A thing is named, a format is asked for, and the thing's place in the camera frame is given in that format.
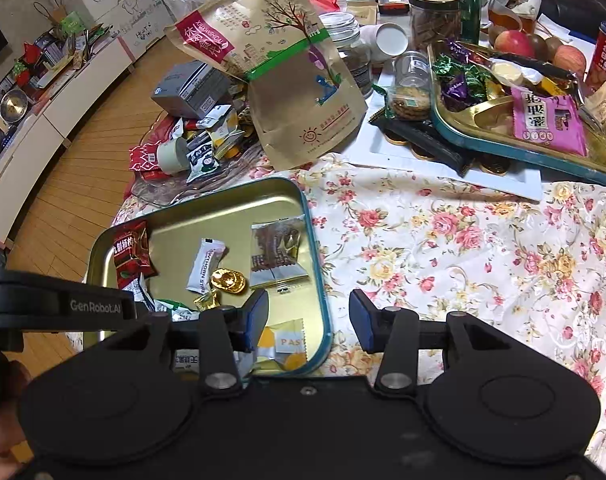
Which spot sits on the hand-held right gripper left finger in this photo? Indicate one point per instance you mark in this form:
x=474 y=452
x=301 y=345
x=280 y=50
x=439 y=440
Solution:
x=255 y=319

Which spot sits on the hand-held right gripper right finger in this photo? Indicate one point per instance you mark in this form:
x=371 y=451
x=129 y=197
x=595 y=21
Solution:
x=363 y=324

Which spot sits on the yellow white snack packet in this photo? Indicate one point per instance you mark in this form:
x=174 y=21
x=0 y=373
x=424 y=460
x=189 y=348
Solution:
x=288 y=347

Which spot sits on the gold ingot chocolate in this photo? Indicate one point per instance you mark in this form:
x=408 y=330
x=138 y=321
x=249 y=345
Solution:
x=228 y=281

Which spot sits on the gold foil candy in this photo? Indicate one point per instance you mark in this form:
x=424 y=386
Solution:
x=207 y=301

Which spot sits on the clear brown snack packet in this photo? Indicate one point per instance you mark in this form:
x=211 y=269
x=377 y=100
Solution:
x=278 y=255

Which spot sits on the short white snack wrapper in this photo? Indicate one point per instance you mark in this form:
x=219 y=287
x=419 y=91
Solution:
x=205 y=265

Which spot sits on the green white snack packet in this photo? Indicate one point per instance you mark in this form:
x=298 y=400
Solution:
x=178 y=309

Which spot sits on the long white snack bar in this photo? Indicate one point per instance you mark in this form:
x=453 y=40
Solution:
x=187 y=359

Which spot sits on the blue white candy packet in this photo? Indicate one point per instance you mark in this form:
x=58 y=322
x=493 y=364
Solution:
x=144 y=292

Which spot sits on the red snack packet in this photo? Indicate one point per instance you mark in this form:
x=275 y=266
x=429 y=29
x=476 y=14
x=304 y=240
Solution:
x=133 y=252

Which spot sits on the gold tin tray teal rim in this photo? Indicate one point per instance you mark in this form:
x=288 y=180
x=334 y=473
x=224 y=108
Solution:
x=183 y=220

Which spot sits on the person's left hand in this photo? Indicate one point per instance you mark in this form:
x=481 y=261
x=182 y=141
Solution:
x=0 y=400

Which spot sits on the floral tablecloth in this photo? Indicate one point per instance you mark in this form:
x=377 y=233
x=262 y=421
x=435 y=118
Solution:
x=458 y=260

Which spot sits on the white cabinet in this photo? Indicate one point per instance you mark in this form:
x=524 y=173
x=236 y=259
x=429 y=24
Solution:
x=48 y=125

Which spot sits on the tape roll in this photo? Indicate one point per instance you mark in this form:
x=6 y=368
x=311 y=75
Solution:
x=172 y=156

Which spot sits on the black snack bar packets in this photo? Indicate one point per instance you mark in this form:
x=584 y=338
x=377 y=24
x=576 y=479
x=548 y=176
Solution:
x=433 y=142

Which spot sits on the teal tin full of sweets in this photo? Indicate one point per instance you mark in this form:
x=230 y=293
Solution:
x=493 y=140

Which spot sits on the kraft paper bag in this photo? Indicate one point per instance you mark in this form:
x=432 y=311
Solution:
x=293 y=85

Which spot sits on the grey box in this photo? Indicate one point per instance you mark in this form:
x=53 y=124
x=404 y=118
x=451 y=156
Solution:
x=188 y=90

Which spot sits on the clear cookie jar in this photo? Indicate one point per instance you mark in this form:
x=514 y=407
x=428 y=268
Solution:
x=410 y=90

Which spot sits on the purple foil candies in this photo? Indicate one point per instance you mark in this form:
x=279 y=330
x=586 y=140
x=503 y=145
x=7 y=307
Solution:
x=458 y=80

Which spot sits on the small lidded glass jar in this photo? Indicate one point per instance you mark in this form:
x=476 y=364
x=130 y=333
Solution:
x=350 y=55

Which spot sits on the pink snack packet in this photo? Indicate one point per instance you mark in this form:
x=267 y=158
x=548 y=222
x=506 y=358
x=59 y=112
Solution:
x=548 y=120

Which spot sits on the jar of brown sticks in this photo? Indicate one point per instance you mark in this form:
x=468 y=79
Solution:
x=433 y=20

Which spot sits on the tan small snack packet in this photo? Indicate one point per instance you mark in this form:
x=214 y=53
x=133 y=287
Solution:
x=605 y=107

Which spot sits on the green can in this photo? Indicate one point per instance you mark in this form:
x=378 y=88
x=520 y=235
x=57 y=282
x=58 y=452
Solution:
x=465 y=12

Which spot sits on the brown kiwi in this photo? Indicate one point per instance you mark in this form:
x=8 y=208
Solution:
x=548 y=47

